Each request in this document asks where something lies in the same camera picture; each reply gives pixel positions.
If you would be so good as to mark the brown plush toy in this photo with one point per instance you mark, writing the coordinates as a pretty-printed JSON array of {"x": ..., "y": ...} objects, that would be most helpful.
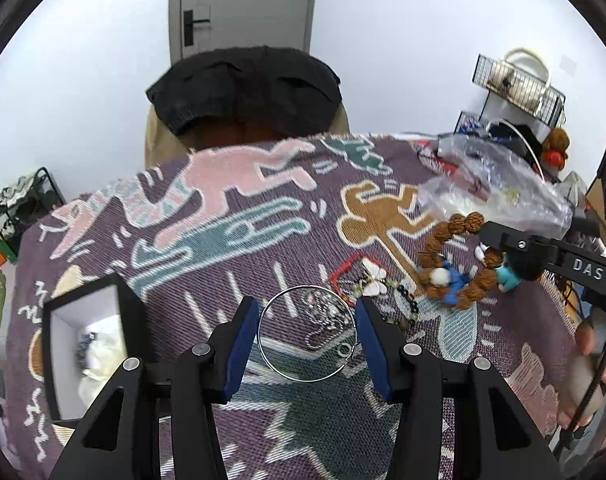
[{"x": 557, "y": 147}]

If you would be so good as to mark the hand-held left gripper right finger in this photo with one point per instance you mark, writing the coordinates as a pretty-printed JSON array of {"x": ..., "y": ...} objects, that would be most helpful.
[{"x": 375, "y": 357}]

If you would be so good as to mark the clear plastic bag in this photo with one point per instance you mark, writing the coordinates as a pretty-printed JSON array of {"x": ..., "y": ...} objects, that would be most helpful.
[{"x": 503, "y": 185}]

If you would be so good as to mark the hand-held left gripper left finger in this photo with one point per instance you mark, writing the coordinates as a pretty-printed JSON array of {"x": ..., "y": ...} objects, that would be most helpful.
[{"x": 239, "y": 352}]

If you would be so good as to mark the tan chair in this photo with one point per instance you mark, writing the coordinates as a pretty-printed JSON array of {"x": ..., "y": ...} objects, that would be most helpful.
[{"x": 158, "y": 140}]

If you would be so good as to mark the person's right hand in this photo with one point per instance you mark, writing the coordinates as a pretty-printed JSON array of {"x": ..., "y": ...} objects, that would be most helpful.
[{"x": 583, "y": 380}]

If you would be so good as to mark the black door lock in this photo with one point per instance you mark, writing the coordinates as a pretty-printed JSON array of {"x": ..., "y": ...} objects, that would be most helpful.
[{"x": 190, "y": 27}]

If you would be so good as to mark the grey door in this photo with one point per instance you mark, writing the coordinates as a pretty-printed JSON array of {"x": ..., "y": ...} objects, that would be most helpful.
[{"x": 248, "y": 5}]

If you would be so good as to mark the black-haired doll charm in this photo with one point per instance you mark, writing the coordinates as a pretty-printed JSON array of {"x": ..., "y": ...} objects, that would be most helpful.
[{"x": 510, "y": 277}]

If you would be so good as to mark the black jewelry box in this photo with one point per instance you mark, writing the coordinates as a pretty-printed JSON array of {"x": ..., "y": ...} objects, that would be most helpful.
[{"x": 128, "y": 310}]

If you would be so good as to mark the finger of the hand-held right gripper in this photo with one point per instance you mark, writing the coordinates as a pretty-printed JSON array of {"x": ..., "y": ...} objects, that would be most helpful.
[{"x": 520, "y": 244}]

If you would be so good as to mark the printed blanket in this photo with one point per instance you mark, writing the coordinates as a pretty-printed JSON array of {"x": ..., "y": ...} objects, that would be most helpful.
[{"x": 263, "y": 220}]

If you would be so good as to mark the white crumpled paper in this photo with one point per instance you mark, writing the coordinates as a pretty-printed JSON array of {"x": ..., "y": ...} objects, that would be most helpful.
[{"x": 105, "y": 365}]

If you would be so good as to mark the white handbag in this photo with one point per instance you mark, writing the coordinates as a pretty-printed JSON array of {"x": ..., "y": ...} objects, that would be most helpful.
[{"x": 525, "y": 87}]

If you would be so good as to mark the blue figure charm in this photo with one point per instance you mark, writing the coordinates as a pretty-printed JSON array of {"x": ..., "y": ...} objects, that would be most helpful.
[{"x": 450, "y": 280}]

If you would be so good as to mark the black shoe rack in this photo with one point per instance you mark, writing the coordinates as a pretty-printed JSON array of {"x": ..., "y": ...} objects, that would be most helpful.
[{"x": 43, "y": 195}]

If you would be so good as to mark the black cloth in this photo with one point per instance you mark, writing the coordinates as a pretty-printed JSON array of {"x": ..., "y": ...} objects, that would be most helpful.
[{"x": 243, "y": 85}]

